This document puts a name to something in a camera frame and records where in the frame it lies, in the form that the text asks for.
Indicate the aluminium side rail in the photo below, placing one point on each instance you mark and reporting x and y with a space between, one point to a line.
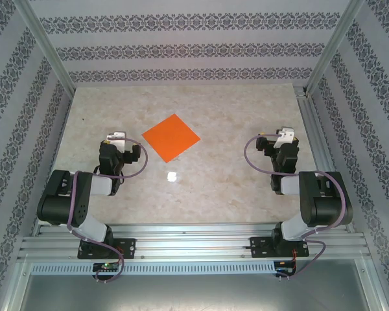
312 129

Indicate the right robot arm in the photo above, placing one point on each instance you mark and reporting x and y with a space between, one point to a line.
327 207

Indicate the long aluminium mounting rail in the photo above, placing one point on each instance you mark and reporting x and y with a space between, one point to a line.
194 239

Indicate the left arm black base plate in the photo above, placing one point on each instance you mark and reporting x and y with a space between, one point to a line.
129 247

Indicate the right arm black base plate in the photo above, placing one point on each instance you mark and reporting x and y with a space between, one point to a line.
257 247

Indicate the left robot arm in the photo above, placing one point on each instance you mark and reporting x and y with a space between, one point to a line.
84 210

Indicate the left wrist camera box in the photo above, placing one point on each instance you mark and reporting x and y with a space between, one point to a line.
116 136

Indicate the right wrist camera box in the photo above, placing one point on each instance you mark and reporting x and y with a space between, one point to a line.
285 134

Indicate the grey metal sheet panel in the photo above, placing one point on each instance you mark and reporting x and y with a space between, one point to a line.
194 293

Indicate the aluminium frame post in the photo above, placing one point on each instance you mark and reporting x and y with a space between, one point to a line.
47 48
332 48

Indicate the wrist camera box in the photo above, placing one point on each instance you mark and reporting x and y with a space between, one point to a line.
116 136
285 134

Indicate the orange paper sheet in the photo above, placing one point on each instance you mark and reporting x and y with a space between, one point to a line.
170 137

